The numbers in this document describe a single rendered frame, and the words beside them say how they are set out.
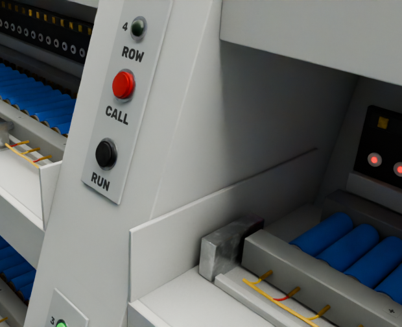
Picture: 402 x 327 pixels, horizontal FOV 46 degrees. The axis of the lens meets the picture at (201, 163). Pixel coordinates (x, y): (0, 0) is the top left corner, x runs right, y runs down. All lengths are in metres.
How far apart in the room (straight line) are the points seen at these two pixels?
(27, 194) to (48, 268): 0.08
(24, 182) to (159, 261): 0.17
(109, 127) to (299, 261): 0.14
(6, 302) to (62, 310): 0.23
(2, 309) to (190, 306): 0.31
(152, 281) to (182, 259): 0.02
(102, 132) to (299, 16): 0.14
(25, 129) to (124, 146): 0.20
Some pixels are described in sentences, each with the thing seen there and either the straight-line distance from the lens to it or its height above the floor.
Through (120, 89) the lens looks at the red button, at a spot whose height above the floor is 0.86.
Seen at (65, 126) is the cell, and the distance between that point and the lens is 0.49.
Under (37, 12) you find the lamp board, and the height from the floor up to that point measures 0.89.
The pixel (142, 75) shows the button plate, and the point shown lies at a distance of 0.28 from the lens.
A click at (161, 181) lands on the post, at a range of 0.27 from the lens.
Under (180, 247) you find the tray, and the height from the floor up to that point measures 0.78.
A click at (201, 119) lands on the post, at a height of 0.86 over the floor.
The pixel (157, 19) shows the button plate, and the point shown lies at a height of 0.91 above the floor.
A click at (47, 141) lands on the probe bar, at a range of 0.44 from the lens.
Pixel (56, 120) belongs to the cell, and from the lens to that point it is 0.51.
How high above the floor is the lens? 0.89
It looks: 12 degrees down
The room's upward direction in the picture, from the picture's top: 17 degrees clockwise
